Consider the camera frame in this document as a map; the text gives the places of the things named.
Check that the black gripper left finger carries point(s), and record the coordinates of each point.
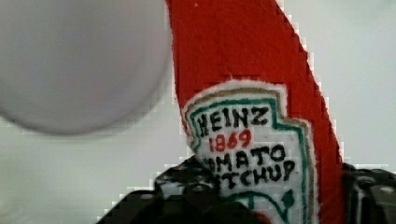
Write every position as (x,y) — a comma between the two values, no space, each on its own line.
(184,194)

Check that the round purple plate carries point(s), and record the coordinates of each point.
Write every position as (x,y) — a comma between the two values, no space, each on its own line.
(78,66)

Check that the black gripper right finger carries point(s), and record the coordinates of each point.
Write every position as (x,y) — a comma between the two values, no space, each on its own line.
(370,195)

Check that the red plush ketchup bottle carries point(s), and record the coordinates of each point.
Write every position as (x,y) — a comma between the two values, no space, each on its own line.
(252,112)

